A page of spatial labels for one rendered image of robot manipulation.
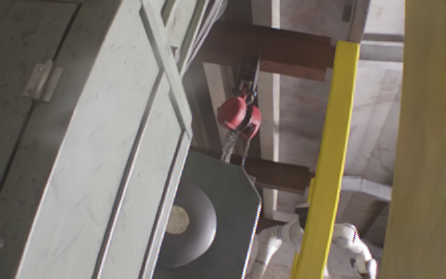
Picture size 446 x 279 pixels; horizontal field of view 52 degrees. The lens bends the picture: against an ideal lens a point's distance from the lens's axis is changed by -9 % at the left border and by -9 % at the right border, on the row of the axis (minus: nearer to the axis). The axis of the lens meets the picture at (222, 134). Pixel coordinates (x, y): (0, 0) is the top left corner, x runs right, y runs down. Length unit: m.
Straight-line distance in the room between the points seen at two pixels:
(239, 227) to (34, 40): 0.79
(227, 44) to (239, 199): 1.27
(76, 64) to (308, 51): 1.87
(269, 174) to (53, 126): 3.39
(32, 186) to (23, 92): 0.13
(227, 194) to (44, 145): 0.77
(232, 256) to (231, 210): 0.12
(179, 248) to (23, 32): 0.63
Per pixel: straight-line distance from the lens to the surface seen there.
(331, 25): 2.67
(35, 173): 0.59
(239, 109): 2.15
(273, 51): 2.41
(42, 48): 0.68
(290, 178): 3.92
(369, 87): 9.82
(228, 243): 1.27
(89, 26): 0.67
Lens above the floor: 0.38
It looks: 24 degrees up
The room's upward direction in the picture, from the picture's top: 15 degrees clockwise
